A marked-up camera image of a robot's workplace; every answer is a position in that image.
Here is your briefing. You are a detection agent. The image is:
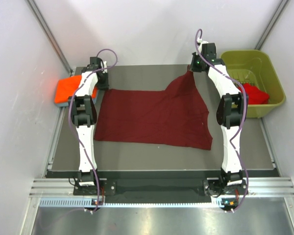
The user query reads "dark red t-shirt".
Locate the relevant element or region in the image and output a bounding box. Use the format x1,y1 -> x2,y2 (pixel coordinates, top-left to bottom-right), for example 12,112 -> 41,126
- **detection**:
94,71 -> 213,150

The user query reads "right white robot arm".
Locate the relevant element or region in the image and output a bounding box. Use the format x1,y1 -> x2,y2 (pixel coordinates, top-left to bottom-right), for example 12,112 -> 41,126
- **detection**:
190,40 -> 248,196

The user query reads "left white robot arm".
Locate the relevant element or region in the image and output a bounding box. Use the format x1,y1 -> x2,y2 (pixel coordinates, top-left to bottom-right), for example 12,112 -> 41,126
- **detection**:
69,56 -> 107,196

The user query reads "folded orange t-shirt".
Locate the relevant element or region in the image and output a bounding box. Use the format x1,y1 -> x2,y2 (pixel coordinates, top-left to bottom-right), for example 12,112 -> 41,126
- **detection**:
54,74 -> 98,104

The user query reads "olive green plastic basket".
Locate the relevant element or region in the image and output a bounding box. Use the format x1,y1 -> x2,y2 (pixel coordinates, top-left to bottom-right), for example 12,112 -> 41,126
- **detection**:
221,50 -> 286,118

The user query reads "bright red t-shirt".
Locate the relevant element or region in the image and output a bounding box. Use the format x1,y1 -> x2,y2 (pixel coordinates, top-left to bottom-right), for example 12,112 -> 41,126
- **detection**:
243,83 -> 270,105

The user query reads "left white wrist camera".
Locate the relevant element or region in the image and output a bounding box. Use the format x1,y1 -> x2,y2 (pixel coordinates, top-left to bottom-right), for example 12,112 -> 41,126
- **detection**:
100,61 -> 108,73

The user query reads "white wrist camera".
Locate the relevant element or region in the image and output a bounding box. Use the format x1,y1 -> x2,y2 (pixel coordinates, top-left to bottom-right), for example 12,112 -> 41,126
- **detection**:
100,61 -> 108,73
196,38 -> 208,46

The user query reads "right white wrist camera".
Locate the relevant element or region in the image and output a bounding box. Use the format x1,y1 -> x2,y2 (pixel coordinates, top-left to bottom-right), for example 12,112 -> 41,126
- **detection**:
196,38 -> 208,46

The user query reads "aluminium frame rail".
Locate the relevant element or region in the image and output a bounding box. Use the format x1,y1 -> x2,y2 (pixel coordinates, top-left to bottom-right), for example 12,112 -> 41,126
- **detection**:
29,177 -> 294,197

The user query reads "slotted grey cable duct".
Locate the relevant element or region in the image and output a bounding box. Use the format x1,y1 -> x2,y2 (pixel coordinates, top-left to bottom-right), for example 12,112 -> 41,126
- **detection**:
39,197 -> 238,209

